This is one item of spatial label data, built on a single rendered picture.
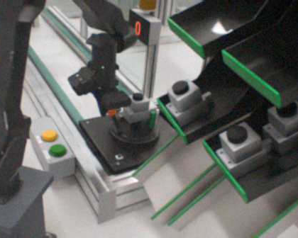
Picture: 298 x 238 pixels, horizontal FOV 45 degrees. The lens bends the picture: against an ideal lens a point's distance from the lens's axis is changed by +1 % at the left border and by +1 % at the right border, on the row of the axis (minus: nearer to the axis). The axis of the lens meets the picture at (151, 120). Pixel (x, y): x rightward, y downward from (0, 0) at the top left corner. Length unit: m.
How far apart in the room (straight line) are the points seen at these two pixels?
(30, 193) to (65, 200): 0.27
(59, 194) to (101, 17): 0.47
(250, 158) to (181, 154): 0.27
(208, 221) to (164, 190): 0.12
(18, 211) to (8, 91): 0.21
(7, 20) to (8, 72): 0.08
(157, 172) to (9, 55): 0.40
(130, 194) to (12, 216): 0.32
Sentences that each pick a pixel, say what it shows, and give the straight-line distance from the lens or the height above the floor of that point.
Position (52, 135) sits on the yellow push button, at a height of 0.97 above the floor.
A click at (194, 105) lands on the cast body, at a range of 0.64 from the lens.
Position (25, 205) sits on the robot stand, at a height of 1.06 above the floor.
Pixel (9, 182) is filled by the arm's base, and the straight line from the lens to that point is 0.68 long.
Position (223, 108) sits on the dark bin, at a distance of 0.67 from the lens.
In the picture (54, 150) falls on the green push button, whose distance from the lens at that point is 0.95.
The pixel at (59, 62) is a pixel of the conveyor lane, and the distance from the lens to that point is 1.54.
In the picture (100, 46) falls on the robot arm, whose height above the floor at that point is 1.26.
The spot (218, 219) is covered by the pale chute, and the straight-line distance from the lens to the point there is 0.71.
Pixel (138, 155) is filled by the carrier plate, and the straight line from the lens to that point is 0.94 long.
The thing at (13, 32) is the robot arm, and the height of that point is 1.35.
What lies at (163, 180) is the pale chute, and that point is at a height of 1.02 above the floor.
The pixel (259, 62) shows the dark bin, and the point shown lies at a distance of 0.53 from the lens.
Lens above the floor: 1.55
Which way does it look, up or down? 33 degrees down
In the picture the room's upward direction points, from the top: 7 degrees clockwise
